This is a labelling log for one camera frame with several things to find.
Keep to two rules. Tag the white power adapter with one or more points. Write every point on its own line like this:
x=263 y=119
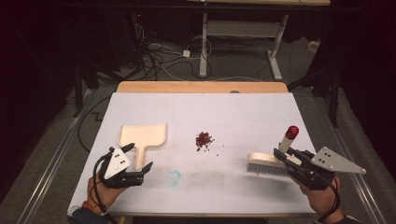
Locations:
x=186 y=53

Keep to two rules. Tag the cream plastic dustpan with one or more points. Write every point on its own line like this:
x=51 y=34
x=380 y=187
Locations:
x=143 y=137

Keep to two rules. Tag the black metal stand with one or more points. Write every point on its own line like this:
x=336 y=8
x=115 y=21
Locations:
x=77 y=90
x=330 y=90

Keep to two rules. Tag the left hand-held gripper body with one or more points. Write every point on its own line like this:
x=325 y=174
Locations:
x=116 y=165

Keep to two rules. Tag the metal floor rail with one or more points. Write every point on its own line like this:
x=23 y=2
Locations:
x=53 y=161
x=358 y=183

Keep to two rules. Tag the white metal desk frame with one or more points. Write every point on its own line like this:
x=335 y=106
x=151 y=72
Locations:
x=243 y=28

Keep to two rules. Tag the person's left hand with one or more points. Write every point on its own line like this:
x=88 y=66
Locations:
x=104 y=193

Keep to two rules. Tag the person's right hand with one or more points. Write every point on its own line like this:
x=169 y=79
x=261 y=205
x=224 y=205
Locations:
x=320 y=199

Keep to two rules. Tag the white table cover sheet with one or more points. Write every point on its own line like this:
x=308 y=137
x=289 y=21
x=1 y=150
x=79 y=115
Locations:
x=218 y=118

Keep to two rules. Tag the pile of red crumbs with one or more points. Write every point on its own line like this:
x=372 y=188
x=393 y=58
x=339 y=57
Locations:
x=204 y=140

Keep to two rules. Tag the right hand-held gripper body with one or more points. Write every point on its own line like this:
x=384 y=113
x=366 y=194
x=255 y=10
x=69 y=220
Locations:
x=323 y=168

